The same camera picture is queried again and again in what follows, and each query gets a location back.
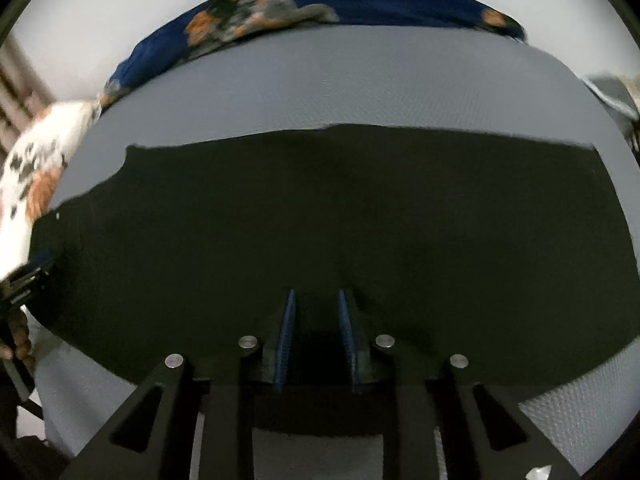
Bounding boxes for grey cloth with white cord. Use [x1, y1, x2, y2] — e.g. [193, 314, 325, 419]
[582, 74, 640, 122]

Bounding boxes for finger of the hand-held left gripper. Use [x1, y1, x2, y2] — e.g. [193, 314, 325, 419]
[22, 251, 57, 281]

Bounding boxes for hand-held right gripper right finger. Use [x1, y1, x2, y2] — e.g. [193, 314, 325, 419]
[337, 287, 581, 480]

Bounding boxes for grey bed sheet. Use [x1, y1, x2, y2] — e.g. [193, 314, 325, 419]
[34, 22, 640, 480]

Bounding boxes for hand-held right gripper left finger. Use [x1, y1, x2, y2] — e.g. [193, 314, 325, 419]
[60, 287, 301, 480]

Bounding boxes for white floral pillow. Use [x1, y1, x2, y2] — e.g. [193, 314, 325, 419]
[0, 100, 104, 281]

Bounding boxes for black pants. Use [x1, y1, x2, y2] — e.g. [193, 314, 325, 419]
[25, 122, 640, 435]

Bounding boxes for person's left hand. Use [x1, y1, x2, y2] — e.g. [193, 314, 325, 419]
[0, 309, 37, 362]

